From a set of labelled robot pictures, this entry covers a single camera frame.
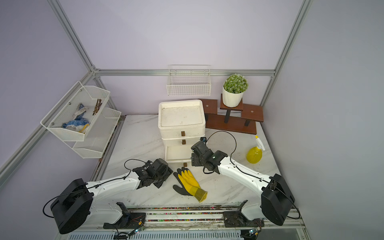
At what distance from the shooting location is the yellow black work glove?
0.82m

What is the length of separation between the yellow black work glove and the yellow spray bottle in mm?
372

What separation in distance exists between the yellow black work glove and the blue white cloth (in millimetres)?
540

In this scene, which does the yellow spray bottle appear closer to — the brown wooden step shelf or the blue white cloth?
the brown wooden step shelf

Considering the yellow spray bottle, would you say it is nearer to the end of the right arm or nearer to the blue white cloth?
the end of the right arm

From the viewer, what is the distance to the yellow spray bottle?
85 centimetres

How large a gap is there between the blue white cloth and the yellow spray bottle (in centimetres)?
93

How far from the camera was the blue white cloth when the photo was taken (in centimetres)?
71
